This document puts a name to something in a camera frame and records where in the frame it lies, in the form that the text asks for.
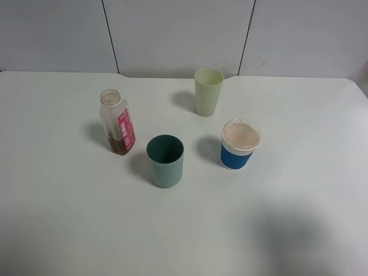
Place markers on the clear drink bottle pink label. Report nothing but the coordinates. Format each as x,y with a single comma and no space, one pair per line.
116,121

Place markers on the teal green plastic cup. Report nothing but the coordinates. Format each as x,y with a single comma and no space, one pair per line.
165,153

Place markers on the blue sleeved paper cup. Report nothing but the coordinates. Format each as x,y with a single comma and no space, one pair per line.
239,139

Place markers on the light green plastic cup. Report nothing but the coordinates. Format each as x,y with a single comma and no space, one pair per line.
208,85

